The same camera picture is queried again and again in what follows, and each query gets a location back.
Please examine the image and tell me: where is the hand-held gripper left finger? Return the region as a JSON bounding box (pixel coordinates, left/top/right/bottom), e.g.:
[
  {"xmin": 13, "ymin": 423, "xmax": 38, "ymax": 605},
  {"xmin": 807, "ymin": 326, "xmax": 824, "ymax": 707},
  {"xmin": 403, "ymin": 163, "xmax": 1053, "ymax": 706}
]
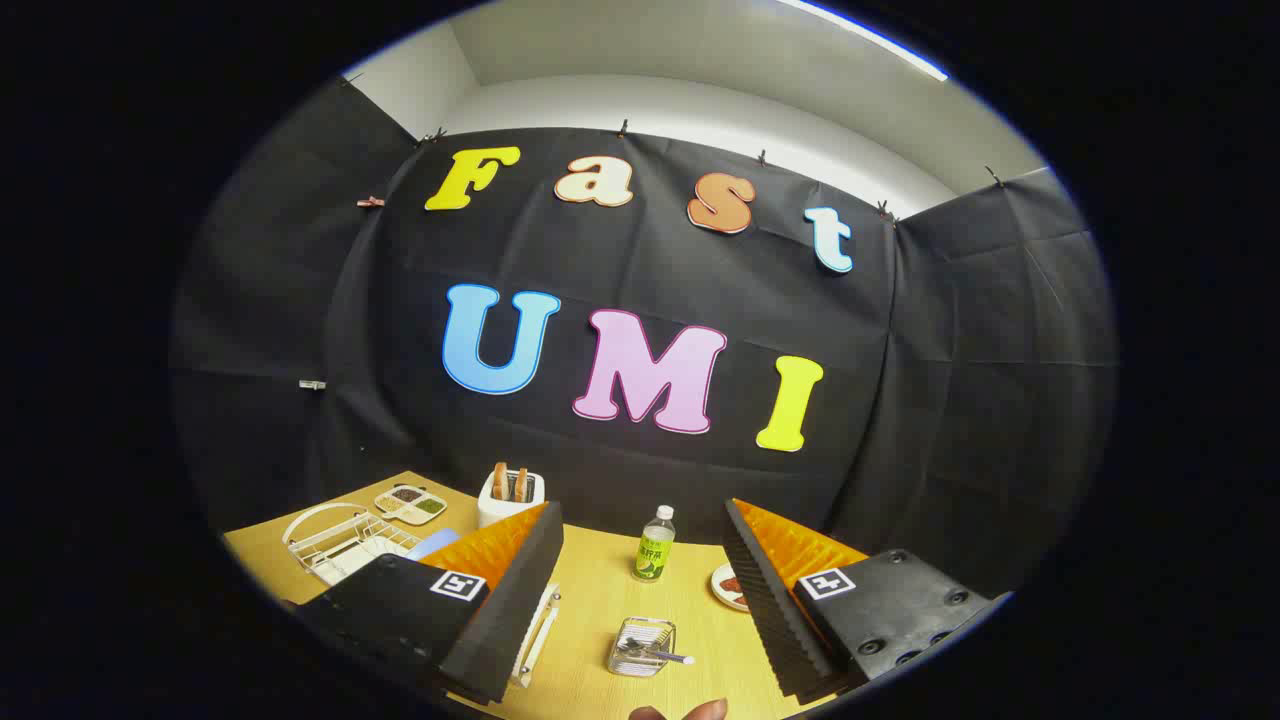
[{"xmin": 285, "ymin": 500, "xmax": 566, "ymax": 706}]

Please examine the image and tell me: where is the blue plate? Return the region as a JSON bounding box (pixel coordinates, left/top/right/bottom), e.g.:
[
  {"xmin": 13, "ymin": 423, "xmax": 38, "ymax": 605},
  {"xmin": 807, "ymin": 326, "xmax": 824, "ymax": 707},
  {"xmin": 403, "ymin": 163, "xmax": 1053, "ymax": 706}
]
[{"xmin": 405, "ymin": 528, "xmax": 461, "ymax": 563}]

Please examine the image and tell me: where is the white wire dish rack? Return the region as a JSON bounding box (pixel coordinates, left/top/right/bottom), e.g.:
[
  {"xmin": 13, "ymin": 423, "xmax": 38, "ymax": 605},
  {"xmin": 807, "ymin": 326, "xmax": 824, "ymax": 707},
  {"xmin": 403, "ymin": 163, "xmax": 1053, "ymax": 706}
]
[{"xmin": 282, "ymin": 502, "xmax": 561, "ymax": 689}]

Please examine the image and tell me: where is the metal spoon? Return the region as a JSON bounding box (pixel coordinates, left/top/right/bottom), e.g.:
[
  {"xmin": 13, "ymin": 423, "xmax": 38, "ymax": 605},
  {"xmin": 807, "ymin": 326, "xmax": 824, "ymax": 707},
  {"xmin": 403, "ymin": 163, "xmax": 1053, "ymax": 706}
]
[{"xmin": 618, "ymin": 640, "xmax": 695, "ymax": 666}]

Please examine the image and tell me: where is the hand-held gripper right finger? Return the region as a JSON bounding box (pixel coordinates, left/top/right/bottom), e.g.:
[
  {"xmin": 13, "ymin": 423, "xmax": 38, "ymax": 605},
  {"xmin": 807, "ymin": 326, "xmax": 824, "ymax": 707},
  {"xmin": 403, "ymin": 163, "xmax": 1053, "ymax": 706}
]
[{"xmin": 722, "ymin": 498, "xmax": 1013, "ymax": 701}]

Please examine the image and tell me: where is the green label drink bottle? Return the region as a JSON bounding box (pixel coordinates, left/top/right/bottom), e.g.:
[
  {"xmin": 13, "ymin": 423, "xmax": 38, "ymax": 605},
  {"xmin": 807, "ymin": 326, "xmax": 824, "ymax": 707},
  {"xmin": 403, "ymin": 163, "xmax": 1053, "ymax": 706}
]
[{"xmin": 633, "ymin": 505, "xmax": 677, "ymax": 583}]

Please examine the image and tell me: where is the black backdrop cloth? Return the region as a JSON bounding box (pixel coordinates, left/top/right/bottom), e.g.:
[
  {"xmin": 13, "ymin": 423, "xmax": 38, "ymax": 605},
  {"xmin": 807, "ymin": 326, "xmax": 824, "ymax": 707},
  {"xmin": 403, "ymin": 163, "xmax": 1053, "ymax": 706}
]
[{"xmin": 170, "ymin": 80, "xmax": 1119, "ymax": 601}]

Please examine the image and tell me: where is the metal wire basket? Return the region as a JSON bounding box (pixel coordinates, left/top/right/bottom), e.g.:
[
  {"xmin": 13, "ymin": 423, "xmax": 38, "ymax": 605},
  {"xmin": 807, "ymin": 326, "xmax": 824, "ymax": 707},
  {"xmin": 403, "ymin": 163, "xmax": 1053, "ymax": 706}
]
[{"xmin": 607, "ymin": 617, "xmax": 678, "ymax": 678}]

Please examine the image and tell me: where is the white toaster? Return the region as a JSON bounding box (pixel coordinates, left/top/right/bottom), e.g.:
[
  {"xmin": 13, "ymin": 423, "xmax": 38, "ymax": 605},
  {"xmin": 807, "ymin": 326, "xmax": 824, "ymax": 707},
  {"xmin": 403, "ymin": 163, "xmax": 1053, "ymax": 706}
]
[{"xmin": 477, "ymin": 465, "xmax": 546, "ymax": 529}]

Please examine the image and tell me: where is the white divided seasoning tray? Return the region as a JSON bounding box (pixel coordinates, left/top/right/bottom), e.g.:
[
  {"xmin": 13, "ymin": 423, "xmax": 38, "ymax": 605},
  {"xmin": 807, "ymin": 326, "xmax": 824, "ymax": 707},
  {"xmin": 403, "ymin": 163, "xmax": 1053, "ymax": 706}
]
[{"xmin": 374, "ymin": 484, "xmax": 448, "ymax": 526}]

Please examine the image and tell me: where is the white oval plate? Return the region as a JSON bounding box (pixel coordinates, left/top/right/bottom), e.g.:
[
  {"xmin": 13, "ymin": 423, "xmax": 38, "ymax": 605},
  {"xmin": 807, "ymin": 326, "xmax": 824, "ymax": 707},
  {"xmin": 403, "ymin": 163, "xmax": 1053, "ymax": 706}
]
[{"xmin": 710, "ymin": 562, "xmax": 751, "ymax": 613}]

